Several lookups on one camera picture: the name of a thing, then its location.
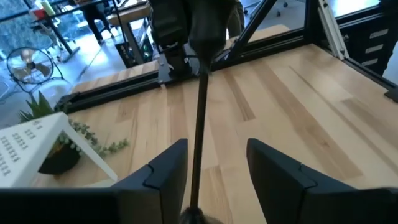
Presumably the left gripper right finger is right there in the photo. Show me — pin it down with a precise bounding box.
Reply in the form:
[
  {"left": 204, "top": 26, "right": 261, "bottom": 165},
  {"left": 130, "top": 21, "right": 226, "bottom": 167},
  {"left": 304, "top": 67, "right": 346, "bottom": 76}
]
[{"left": 246, "top": 138, "right": 358, "bottom": 224}]

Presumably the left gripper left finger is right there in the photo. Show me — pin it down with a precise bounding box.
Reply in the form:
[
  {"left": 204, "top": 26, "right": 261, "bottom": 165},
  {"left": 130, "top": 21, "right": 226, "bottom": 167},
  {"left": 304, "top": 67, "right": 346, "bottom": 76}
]
[{"left": 111, "top": 138, "right": 189, "bottom": 224}]

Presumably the short black candlestick holder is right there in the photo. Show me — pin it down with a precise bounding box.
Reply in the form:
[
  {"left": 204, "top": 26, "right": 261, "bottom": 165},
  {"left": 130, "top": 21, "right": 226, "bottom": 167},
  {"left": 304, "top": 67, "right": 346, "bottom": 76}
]
[{"left": 179, "top": 0, "right": 236, "bottom": 224}]

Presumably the small potted green plant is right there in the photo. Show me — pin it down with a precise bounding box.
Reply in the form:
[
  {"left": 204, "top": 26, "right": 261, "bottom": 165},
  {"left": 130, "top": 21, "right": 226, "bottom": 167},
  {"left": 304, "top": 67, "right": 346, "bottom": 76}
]
[{"left": 18, "top": 91, "right": 130, "bottom": 175}]

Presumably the white perforated metal shelf riser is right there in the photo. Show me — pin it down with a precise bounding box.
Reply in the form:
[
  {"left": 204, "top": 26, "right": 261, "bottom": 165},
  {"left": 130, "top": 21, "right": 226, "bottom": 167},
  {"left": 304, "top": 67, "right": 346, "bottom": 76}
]
[{"left": 0, "top": 111, "right": 118, "bottom": 189}]

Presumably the silver aluminium extrusion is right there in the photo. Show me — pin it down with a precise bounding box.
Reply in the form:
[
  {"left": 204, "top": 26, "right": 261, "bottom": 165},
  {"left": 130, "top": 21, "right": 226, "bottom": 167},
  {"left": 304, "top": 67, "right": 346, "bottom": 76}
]
[{"left": 317, "top": 0, "right": 349, "bottom": 60}]

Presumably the dark drawer cabinet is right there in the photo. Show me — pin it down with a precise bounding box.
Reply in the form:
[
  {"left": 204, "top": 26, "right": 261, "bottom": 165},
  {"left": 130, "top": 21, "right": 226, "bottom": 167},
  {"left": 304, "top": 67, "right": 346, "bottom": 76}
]
[{"left": 338, "top": 12, "right": 398, "bottom": 77}]

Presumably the wooden top desk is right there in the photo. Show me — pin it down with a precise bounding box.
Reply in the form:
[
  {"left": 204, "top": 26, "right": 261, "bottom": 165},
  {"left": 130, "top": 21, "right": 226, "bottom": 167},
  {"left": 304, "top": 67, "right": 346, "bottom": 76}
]
[{"left": 105, "top": 0, "right": 156, "bottom": 68}]

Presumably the person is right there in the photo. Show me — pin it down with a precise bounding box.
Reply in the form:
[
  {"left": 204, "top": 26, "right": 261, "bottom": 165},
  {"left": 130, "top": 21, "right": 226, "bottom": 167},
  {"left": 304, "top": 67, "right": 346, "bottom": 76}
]
[
  {"left": 70, "top": 0, "right": 111, "bottom": 44},
  {"left": 226, "top": 0, "right": 246, "bottom": 40}
]

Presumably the round metal floor fan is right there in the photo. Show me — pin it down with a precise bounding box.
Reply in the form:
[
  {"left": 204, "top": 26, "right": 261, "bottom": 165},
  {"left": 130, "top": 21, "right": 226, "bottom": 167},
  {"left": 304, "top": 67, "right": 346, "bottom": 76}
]
[{"left": 6, "top": 46, "right": 65, "bottom": 94}]

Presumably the black legged office table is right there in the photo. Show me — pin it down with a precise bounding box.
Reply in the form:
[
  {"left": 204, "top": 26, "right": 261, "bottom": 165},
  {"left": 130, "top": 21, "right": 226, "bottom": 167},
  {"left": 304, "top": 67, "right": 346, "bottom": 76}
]
[{"left": 0, "top": 0, "right": 82, "bottom": 63}]

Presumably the black aluminium table frame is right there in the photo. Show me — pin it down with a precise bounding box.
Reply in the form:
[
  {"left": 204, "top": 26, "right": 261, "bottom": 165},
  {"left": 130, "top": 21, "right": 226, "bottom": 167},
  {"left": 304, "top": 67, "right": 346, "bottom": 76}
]
[{"left": 54, "top": 0, "right": 398, "bottom": 114}]

